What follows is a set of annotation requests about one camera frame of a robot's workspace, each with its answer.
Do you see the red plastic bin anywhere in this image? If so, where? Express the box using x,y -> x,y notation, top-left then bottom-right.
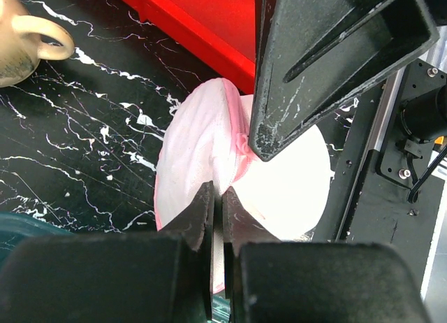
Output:
122,0 -> 256,94

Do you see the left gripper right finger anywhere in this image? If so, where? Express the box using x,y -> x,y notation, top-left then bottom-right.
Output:
222,189 -> 430,322

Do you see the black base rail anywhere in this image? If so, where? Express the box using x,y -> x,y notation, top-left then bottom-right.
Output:
314,59 -> 447,254

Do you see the beige ceramic mug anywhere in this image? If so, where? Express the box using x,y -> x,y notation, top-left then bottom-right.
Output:
1,0 -> 75,87

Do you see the teal transparent tray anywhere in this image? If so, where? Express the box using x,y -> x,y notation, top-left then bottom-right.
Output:
1,212 -> 71,260

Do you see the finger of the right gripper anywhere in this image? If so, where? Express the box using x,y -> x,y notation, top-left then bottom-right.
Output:
249,0 -> 440,162

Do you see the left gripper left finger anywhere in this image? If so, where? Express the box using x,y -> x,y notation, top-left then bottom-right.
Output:
1,182 -> 214,322

